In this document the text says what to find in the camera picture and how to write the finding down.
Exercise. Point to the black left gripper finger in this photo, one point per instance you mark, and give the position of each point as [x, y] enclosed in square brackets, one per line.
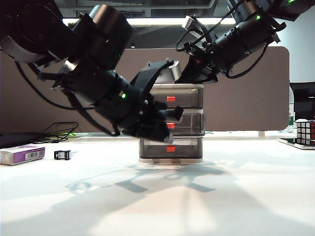
[157, 132]
[174, 114]

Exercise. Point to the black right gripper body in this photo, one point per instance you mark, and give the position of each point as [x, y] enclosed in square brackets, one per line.
[208, 57]

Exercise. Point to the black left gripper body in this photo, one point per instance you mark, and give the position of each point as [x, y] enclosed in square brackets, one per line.
[150, 115]

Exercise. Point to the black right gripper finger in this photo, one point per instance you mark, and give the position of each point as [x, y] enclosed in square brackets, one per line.
[190, 73]
[210, 78]

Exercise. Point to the white plastic drawer cabinet frame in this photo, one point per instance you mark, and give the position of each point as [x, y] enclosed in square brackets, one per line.
[179, 86]

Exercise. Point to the grey middle-tier drawer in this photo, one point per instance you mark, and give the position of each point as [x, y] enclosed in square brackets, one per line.
[194, 124]

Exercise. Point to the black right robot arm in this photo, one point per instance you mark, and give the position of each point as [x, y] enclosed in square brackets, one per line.
[246, 37]

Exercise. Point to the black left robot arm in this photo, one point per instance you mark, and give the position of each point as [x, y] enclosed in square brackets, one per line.
[98, 81]

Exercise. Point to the grey drawer above cabinet base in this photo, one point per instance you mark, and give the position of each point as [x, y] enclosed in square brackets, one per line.
[152, 150]

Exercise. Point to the grey drawer under cabinet lid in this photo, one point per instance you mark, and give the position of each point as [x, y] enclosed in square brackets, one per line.
[189, 98]

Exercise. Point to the large brown desk partition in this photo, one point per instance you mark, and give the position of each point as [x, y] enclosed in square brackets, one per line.
[246, 98]

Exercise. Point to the ceiling light strip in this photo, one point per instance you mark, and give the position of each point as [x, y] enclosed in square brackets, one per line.
[160, 21]

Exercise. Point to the white partition foot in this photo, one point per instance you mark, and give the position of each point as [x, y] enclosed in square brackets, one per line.
[261, 134]

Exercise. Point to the clear bottle green label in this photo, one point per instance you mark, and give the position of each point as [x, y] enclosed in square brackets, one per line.
[291, 118]

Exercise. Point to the black monitor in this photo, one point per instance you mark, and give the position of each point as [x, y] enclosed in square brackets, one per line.
[302, 100]

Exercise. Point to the clear tape roll black dispenser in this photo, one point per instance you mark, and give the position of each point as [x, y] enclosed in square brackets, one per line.
[61, 155]

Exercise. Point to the white flat tray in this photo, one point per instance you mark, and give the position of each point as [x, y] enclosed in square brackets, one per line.
[288, 142]

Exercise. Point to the rubiks cube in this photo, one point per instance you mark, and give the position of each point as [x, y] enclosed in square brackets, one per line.
[306, 132]

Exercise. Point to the purple and white box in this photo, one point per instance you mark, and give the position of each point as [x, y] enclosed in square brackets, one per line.
[19, 155]

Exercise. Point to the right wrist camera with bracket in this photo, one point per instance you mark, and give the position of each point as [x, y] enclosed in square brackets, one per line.
[188, 23]

